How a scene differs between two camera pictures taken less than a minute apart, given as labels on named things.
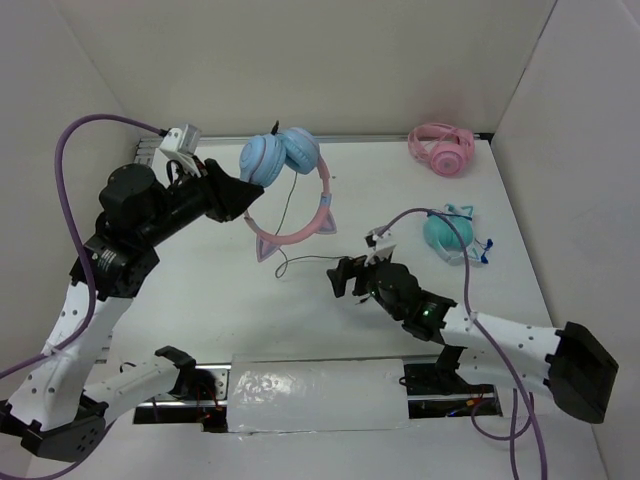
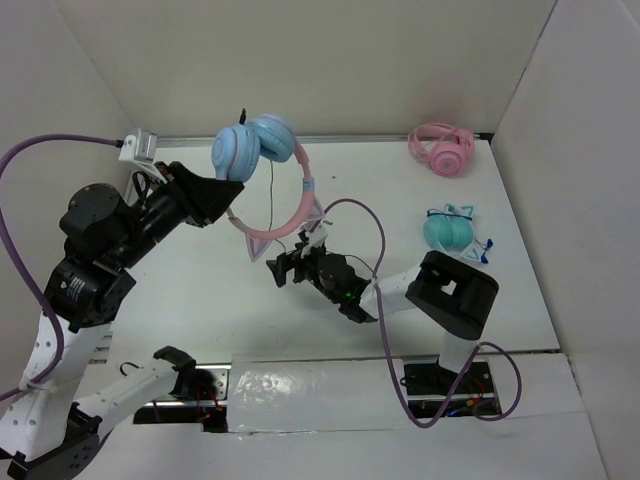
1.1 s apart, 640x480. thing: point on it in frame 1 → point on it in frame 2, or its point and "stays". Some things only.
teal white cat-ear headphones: (442, 236) stays
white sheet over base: (270, 393) stays
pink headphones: (446, 149) stays
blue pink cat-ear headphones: (264, 160) → (236, 152)
